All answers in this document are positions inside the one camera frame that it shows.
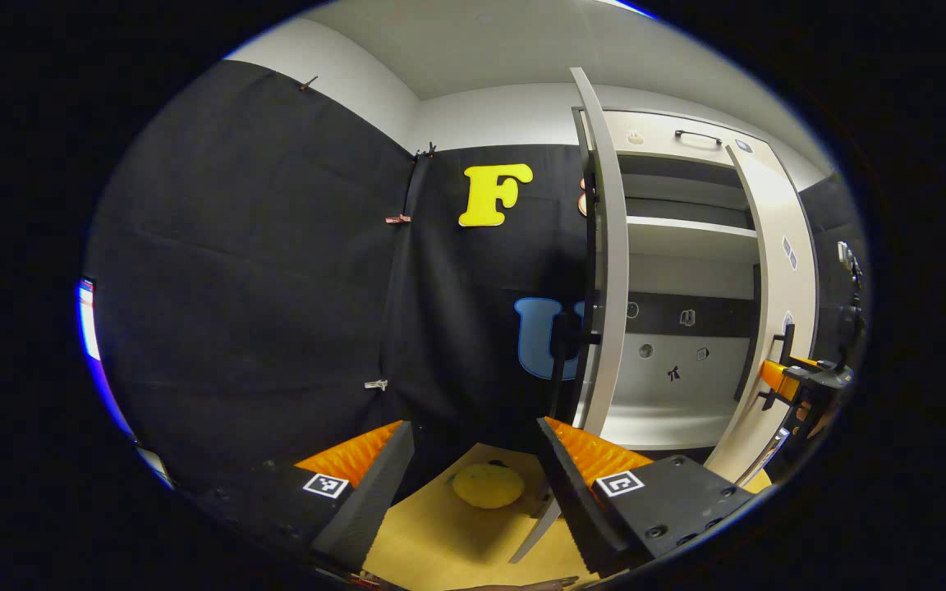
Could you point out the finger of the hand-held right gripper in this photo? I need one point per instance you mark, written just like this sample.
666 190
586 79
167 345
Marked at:
771 379

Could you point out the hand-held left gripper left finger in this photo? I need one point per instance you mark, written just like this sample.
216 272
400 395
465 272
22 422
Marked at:
374 501

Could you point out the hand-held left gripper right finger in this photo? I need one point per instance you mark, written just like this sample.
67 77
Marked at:
571 501

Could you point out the white cabinet door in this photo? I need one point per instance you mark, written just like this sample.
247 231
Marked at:
785 246
614 246

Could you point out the grey white cabinet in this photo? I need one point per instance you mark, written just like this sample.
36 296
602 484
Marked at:
686 320

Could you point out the white cabinet drawer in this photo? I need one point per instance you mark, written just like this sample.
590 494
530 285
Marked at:
654 139

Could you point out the yellow round pad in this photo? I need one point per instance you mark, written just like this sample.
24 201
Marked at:
488 486

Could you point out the white cloth clip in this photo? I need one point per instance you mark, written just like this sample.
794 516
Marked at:
375 383

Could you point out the reddish cloth clip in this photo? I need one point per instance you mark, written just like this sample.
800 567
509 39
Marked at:
397 218

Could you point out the dark cloth clip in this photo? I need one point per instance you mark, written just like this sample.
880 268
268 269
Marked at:
424 151
309 82

